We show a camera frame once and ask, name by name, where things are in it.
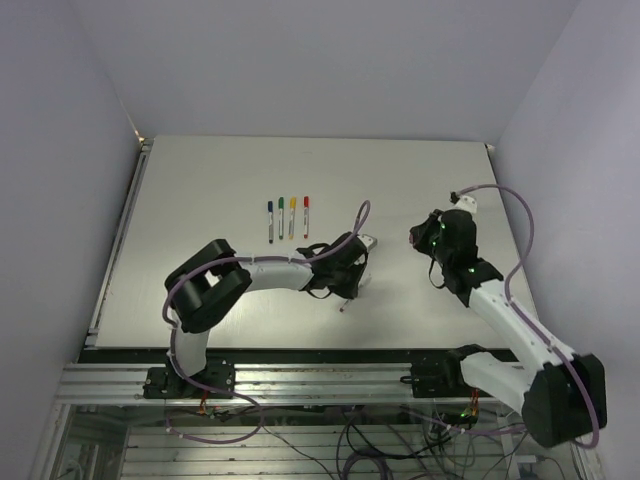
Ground purple marker pen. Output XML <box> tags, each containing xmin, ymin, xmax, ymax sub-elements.
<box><xmin>339</xmin><ymin>275</ymin><xmax>372</xmax><ymax>313</ymax></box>

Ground yellow marker pen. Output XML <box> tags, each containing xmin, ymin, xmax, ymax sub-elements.
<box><xmin>288</xmin><ymin>200</ymin><xmax>296</xmax><ymax>240</ymax></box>

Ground red marker pen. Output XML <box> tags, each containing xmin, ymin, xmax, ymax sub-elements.
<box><xmin>303</xmin><ymin>205</ymin><xmax>310</xmax><ymax>239</ymax></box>

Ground green marker pen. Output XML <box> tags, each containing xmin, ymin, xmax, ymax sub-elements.
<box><xmin>278</xmin><ymin>208</ymin><xmax>284</xmax><ymax>240</ymax></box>

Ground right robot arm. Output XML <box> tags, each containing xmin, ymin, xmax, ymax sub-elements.
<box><xmin>409</xmin><ymin>209</ymin><xmax>607</xmax><ymax>448</ymax></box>

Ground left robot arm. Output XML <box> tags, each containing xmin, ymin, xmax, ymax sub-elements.
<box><xmin>162</xmin><ymin>232</ymin><xmax>377</xmax><ymax>397</ymax></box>

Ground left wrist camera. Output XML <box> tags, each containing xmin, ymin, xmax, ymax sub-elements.
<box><xmin>358</xmin><ymin>234</ymin><xmax>378</xmax><ymax>252</ymax></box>

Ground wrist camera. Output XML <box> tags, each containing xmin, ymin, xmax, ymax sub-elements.
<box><xmin>450</xmin><ymin>192</ymin><xmax>478</xmax><ymax>216</ymax></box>
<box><xmin>358</xmin><ymin>234</ymin><xmax>378</xmax><ymax>252</ymax></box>

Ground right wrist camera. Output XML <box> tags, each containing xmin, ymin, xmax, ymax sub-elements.
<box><xmin>450</xmin><ymin>192</ymin><xmax>478</xmax><ymax>216</ymax></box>

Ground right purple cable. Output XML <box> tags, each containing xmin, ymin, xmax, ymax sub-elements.
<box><xmin>448</xmin><ymin>183</ymin><xmax>601</xmax><ymax>448</ymax></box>

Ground purple cable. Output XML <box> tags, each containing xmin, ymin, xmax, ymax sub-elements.
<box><xmin>448</xmin><ymin>183</ymin><xmax>601</xmax><ymax>448</ymax></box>
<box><xmin>162</xmin><ymin>199</ymin><xmax>372</xmax><ymax>396</ymax></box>

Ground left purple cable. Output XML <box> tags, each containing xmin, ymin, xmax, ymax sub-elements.
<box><xmin>162</xmin><ymin>199</ymin><xmax>372</xmax><ymax>396</ymax></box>

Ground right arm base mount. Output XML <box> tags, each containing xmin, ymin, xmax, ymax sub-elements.
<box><xmin>399</xmin><ymin>349</ymin><xmax>473</xmax><ymax>399</ymax></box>

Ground floor cable bundle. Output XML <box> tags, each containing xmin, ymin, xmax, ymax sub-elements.
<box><xmin>164</xmin><ymin>399</ymin><xmax>551</xmax><ymax>480</ymax></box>

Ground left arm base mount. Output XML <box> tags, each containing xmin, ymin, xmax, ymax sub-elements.
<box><xmin>143</xmin><ymin>362</ymin><xmax>235</xmax><ymax>400</ymax></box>

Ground aluminium frame rail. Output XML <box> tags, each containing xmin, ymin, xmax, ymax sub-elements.
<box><xmin>53</xmin><ymin>362</ymin><xmax>581</xmax><ymax>405</ymax></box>

